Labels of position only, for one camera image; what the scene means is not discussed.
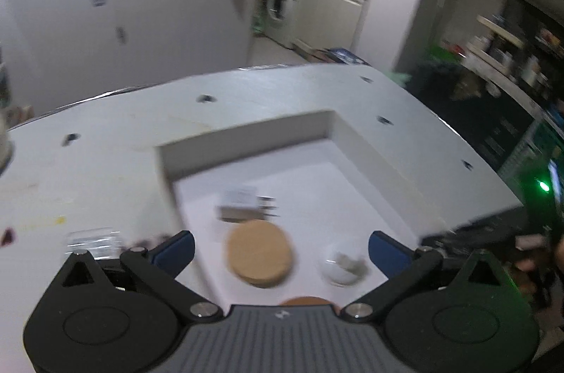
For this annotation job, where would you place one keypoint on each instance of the white washing machine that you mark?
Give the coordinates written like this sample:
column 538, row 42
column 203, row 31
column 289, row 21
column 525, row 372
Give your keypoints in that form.
column 282, row 9

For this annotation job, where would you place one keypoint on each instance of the white charger plug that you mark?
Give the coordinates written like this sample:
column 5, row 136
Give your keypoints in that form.
column 244, row 203

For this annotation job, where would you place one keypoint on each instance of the clear plastic case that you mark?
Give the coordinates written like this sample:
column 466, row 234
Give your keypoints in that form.
column 92, row 243

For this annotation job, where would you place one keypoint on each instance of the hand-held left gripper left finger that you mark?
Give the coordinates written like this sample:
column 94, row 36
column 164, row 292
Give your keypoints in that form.
column 176, row 253

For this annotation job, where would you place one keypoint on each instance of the round cork coaster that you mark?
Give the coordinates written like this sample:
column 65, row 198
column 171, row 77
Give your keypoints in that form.
column 306, row 301

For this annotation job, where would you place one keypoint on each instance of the round wooden lid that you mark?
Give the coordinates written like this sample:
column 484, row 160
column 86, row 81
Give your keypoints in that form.
column 260, row 254

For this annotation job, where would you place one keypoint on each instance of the dark storage shelf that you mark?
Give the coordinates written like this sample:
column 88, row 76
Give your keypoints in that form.
column 520, row 82

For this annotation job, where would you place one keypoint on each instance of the blue patterned item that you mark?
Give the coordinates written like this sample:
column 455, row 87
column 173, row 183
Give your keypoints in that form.
column 348, row 56

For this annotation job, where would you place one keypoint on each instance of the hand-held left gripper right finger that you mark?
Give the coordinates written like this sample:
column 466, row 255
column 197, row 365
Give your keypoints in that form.
column 387, row 255

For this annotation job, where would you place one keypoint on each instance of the white lower kitchen cabinets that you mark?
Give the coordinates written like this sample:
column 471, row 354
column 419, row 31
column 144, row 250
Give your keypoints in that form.
column 330, row 14

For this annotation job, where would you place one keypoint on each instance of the white rectangular box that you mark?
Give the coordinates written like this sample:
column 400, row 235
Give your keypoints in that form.
column 308, row 188

